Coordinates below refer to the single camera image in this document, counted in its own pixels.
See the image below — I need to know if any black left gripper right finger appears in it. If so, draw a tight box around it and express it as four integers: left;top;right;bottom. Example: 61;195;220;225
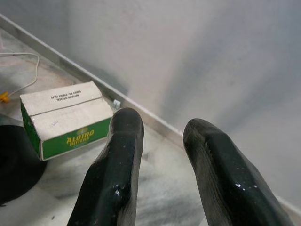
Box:
182;118;294;226

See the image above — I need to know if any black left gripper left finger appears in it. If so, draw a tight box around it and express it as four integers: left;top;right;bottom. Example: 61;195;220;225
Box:
67;107;144;226

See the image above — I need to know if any green and white cardboard box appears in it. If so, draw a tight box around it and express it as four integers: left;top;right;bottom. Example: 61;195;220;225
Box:
19;81;115;161

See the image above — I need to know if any black round object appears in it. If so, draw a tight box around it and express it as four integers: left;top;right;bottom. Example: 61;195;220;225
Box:
0;124;48;206

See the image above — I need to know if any small yellow plug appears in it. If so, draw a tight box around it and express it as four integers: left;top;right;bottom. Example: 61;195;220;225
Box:
0;91;11;104

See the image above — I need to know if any thin white cable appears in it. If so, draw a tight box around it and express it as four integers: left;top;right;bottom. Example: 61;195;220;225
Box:
0;52;40;97

